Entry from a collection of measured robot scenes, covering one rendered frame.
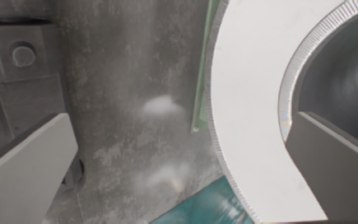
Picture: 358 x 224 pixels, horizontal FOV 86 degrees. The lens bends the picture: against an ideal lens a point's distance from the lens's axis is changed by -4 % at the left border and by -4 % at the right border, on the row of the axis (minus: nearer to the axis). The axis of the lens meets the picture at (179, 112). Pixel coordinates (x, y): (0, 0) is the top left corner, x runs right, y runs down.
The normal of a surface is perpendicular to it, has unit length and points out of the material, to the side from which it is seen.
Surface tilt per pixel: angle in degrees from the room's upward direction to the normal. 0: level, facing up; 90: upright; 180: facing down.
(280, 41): 90
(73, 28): 0
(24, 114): 0
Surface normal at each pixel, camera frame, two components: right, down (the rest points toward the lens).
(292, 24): -0.78, 0.22
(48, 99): 0.62, 0.41
